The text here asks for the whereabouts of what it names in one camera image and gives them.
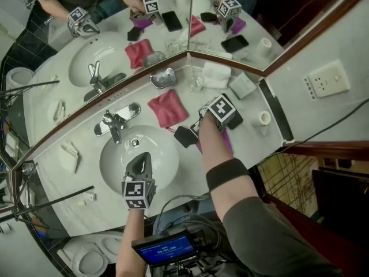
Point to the narrow wood framed mirror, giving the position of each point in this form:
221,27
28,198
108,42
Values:
259,24

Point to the chest mounted monitor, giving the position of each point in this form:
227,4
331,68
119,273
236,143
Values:
164,250

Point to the person's right forearm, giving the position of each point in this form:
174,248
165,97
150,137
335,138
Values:
219,154

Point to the thick folded white towel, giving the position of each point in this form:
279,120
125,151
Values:
216,75

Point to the small pale yellow block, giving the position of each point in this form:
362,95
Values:
82,203

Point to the person's left forearm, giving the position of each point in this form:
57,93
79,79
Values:
129,241

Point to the purple cloth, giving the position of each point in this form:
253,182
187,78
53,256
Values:
227,143

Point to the black smartphone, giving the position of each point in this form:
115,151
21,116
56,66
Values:
236,121

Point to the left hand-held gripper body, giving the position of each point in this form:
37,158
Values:
138,193

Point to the cream wall power socket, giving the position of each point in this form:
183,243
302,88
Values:
327,79

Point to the wide wood framed mirror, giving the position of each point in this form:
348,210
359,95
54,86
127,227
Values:
57,82

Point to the clear drinking glass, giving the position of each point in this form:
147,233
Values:
196,85

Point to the black cloth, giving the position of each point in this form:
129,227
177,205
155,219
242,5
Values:
184,137

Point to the small white box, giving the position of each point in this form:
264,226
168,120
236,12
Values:
90,195

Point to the person's blue jeans legs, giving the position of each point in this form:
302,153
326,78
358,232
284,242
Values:
201,208

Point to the small folded white towel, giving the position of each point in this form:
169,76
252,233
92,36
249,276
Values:
69,154

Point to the white toilet paper roll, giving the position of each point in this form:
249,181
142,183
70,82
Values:
263,118

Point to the pink cloth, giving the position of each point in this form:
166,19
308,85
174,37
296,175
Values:
168,108

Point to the silver soap dish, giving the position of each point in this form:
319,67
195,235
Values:
162,78

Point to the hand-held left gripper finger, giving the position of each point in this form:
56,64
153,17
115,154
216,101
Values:
131,167
149,169

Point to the white and green card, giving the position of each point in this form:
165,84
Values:
242,85

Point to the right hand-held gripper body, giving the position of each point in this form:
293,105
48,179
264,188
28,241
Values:
222,110

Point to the long black ledge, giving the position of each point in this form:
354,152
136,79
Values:
276,111

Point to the black chest rig mount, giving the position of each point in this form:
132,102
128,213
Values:
196,267

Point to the black tripod light stand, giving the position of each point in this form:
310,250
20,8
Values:
57,196

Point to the person's dark grey shirt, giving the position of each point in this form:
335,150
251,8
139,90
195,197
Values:
274,241

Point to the chrome faucet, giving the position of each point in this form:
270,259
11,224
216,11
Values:
115,120

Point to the white sink basin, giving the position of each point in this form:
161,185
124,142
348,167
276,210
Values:
161,154

